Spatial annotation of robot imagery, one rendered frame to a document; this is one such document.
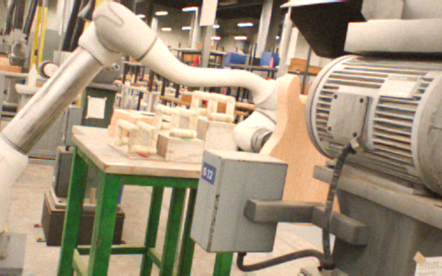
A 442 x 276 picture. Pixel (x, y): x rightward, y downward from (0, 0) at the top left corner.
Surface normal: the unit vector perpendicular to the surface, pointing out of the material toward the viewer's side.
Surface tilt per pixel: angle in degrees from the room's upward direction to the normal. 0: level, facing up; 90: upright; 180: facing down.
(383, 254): 90
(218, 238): 90
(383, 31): 90
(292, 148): 91
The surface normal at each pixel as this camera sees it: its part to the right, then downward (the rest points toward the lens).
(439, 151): -0.04, 0.26
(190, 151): 0.48, 0.18
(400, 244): -0.88, -0.09
